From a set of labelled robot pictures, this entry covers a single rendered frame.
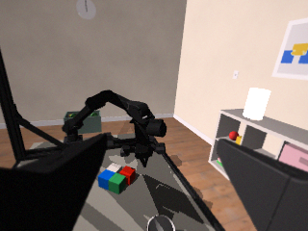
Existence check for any white mug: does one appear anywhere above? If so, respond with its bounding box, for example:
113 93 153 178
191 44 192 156
147 215 187 231

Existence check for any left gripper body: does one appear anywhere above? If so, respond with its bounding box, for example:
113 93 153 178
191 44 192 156
120 135 166 157

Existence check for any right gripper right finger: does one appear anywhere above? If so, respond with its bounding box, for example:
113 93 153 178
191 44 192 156
217 139 308 231

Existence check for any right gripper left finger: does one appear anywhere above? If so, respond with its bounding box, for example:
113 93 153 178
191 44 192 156
0 134 108 231

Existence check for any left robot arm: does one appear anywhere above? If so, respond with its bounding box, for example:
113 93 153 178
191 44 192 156
62 90 167 159

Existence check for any green cube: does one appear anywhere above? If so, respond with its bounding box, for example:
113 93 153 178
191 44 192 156
108 173 126 194

